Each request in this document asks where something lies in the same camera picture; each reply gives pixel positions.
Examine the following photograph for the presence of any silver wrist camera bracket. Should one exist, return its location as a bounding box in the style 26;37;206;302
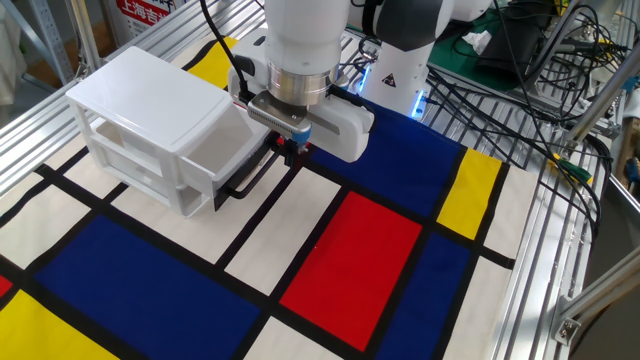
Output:
247;89;341;151

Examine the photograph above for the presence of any black box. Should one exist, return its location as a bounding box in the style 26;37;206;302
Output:
473;0;549;79

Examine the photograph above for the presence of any grey perforated shelf post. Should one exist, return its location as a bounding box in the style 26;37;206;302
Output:
0;0;76;87

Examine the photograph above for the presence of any thin metal upright post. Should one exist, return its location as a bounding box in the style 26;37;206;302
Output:
67;0;104;79

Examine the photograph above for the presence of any slanted aluminium frame post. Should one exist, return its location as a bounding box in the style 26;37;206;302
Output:
565;52;640;147

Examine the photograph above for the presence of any white plain closed drawer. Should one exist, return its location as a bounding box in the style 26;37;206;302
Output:
97;149;211;219

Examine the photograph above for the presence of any black cable bundle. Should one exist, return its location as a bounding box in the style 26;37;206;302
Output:
424;0;631;241

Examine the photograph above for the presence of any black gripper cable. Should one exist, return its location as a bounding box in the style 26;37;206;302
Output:
199;0;256;104

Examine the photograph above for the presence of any red and white sign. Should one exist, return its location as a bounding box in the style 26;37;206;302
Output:
107;0;189;41

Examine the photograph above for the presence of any white crumpled paper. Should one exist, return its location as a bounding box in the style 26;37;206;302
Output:
460;29;494;56

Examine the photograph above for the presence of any aluminium brace with bracket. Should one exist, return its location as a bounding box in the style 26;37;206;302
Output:
551;259;640;347

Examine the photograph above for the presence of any green mat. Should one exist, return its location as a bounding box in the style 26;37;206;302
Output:
427;9;526;94

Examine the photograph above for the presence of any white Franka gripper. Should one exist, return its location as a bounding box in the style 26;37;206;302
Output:
228;29;375;169

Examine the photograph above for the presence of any white drawer with black handle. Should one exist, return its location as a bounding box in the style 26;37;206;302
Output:
172;105;301;212

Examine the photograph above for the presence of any Mondrian pattern tablecloth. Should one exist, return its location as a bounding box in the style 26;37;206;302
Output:
0;34;540;360

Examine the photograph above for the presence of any green yellow cable connector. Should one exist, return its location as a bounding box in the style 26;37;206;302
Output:
548;153;595;185

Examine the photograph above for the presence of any white plastic drawer cabinet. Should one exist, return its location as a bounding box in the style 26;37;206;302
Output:
65;45;271;219

